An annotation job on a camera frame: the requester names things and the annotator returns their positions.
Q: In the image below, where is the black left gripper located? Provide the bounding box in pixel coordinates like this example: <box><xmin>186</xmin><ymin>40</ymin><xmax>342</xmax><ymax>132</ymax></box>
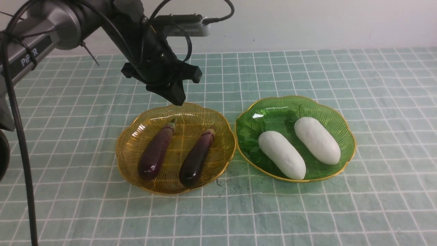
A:
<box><xmin>102</xmin><ymin>0</ymin><xmax>202</xmax><ymax>106</ymax></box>

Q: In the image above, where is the green glass plate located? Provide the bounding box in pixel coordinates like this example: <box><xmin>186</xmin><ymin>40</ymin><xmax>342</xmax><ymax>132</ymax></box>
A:
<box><xmin>235</xmin><ymin>95</ymin><xmax>356</xmax><ymax>183</ymax></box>

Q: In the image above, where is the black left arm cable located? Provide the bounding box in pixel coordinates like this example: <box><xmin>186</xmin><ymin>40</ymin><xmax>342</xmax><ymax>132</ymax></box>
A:
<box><xmin>0</xmin><ymin>0</ymin><xmax>235</xmax><ymax>246</ymax></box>

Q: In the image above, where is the amber glass plate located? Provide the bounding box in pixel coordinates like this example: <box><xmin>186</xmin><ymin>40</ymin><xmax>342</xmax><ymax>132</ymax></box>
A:
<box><xmin>116</xmin><ymin>103</ymin><xmax>236</xmax><ymax>195</ymax></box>

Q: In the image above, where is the green checkered tablecloth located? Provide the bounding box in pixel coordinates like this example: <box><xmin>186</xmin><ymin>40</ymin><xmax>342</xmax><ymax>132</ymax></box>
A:
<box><xmin>15</xmin><ymin>47</ymin><xmax>437</xmax><ymax>246</ymax></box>

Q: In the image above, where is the purple eggplant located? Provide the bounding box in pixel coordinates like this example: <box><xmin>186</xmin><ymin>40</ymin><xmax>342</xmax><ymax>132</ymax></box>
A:
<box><xmin>179</xmin><ymin>125</ymin><xmax>217</xmax><ymax>187</ymax></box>
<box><xmin>137</xmin><ymin>119</ymin><xmax>176</xmax><ymax>181</ymax></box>

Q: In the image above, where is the white radish with leaves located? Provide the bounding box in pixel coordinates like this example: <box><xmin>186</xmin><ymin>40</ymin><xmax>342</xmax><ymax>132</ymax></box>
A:
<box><xmin>294</xmin><ymin>105</ymin><xmax>341</xmax><ymax>166</ymax></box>
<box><xmin>236</xmin><ymin>117</ymin><xmax>307</xmax><ymax>180</ymax></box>

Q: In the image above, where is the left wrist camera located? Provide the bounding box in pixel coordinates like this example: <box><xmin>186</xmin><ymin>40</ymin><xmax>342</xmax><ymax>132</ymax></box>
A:
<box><xmin>152</xmin><ymin>14</ymin><xmax>211</xmax><ymax>37</ymax></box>

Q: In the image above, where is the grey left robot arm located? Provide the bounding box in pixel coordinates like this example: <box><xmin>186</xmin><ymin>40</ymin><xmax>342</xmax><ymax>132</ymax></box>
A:
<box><xmin>1</xmin><ymin>0</ymin><xmax>217</xmax><ymax>132</ymax></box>

